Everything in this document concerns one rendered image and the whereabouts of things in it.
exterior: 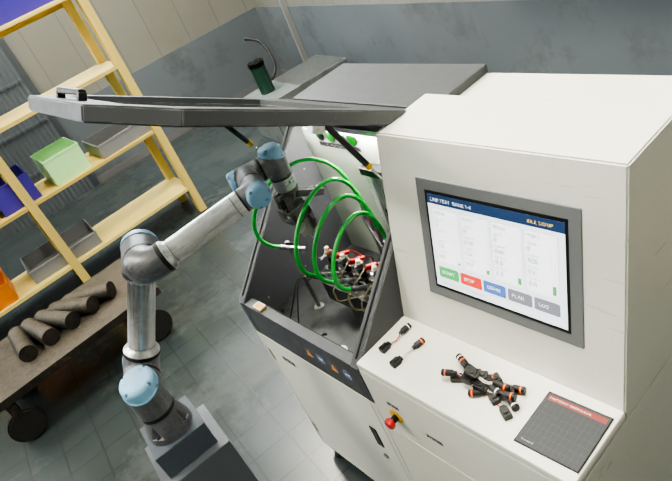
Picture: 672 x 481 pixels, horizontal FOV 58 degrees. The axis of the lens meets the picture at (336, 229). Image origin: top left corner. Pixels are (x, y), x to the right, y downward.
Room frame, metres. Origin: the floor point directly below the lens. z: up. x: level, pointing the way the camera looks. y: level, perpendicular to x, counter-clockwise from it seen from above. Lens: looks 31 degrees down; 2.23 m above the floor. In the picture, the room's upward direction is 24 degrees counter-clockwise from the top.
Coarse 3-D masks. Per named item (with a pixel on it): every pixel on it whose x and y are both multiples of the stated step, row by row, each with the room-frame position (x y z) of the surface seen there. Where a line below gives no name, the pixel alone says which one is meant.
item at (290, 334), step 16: (256, 320) 1.90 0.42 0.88; (272, 320) 1.76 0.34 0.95; (288, 320) 1.72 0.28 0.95; (272, 336) 1.84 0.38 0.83; (288, 336) 1.70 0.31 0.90; (304, 336) 1.60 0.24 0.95; (320, 336) 1.57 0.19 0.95; (304, 352) 1.64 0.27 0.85; (320, 352) 1.53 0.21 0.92; (336, 352) 1.46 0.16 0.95; (352, 352) 1.44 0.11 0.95; (320, 368) 1.59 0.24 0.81; (352, 384) 1.43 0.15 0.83
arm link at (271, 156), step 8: (264, 144) 1.79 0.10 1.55; (272, 144) 1.77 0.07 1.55; (264, 152) 1.74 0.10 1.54; (272, 152) 1.73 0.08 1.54; (280, 152) 1.75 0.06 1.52; (264, 160) 1.74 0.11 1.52; (272, 160) 1.73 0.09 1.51; (280, 160) 1.74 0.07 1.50; (264, 168) 1.73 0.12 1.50; (272, 168) 1.73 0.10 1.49; (280, 168) 1.73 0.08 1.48; (288, 168) 1.75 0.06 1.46; (272, 176) 1.74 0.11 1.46; (280, 176) 1.73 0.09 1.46; (288, 176) 1.74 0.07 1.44
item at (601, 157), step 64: (384, 128) 1.53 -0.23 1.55; (448, 128) 1.37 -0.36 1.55; (512, 128) 1.23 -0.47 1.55; (576, 128) 1.12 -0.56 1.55; (640, 128) 1.02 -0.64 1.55; (512, 192) 1.14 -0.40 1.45; (576, 192) 1.00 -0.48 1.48; (640, 192) 0.94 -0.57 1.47; (640, 256) 0.92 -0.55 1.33; (448, 320) 1.30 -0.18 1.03; (640, 320) 0.91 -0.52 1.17; (384, 384) 1.26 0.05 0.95; (576, 384) 0.96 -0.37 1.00; (640, 384) 0.89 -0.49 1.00; (448, 448) 1.09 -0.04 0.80; (640, 448) 0.87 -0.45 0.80
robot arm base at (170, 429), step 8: (176, 400) 1.55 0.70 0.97; (176, 408) 1.51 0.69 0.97; (184, 408) 1.53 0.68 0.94; (168, 416) 1.48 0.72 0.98; (176, 416) 1.49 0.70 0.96; (184, 416) 1.51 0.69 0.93; (144, 424) 1.49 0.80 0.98; (152, 424) 1.47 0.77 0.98; (160, 424) 1.47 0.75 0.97; (168, 424) 1.47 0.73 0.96; (176, 424) 1.47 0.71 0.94; (184, 424) 1.48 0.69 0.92; (152, 432) 1.47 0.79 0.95; (160, 432) 1.46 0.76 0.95; (168, 432) 1.46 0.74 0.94; (176, 432) 1.46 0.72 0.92; (184, 432) 1.47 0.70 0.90; (152, 440) 1.47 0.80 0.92; (160, 440) 1.45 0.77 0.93; (168, 440) 1.45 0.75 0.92
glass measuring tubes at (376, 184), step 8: (360, 168) 1.89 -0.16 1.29; (376, 168) 1.84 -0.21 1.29; (368, 176) 1.86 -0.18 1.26; (376, 176) 1.83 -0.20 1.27; (376, 184) 1.85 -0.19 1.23; (376, 192) 1.88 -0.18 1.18; (384, 192) 1.86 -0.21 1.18; (376, 200) 1.88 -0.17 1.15; (384, 200) 1.85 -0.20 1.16; (384, 208) 1.86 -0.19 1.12; (384, 216) 1.88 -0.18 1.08
